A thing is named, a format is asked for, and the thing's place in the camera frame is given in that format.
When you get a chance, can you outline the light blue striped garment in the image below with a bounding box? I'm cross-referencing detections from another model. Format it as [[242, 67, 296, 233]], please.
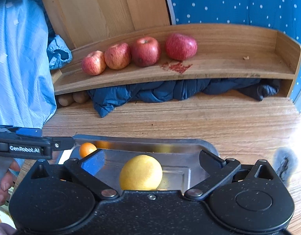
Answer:
[[0, 0, 72, 128]]

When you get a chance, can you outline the dark blue padded jacket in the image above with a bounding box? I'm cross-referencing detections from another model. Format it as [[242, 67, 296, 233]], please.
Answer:
[[87, 78, 281, 118]]

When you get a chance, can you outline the person's left hand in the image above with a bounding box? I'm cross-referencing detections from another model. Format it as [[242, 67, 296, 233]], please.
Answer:
[[0, 160, 21, 235]]

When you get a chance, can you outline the stainless steel tray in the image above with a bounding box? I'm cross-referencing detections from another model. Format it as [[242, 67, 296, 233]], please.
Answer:
[[56, 134, 220, 194]]

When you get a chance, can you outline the curved wooden shelf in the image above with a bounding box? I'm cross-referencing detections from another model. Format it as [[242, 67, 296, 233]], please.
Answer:
[[53, 23, 301, 96]]

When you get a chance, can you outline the brown kiwi under shelf left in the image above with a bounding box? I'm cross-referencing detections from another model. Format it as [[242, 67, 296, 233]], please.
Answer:
[[57, 93, 74, 107]]

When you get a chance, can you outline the small orange mandarin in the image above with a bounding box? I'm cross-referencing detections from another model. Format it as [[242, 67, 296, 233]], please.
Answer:
[[79, 142, 97, 158]]

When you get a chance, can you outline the blue dotted fabric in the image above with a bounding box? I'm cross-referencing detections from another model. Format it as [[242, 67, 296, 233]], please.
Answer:
[[162, 0, 301, 113]]

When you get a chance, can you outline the wooden board panel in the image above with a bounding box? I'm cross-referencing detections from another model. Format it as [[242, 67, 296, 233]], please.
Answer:
[[42, 0, 171, 49]]

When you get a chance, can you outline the yellow lemon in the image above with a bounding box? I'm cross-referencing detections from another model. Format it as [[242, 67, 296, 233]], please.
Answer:
[[119, 155, 163, 190]]

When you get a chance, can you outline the brown kiwi under shelf right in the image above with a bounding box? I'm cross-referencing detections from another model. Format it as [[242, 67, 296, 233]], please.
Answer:
[[72, 91, 89, 103]]

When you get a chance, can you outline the red apple rightmost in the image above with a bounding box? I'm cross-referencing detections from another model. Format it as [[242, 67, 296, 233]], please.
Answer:
[[165, 33, 198, 61]]

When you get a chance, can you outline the brown kiwi under shelf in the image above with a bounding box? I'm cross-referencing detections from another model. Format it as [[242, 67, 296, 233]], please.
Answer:
[[72, 91, 89, 103], [57, 93, 74, 107]]

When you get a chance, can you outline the red apple leftmost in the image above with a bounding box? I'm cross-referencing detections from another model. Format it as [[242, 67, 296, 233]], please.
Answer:
[[81, 50, 107, 76]]

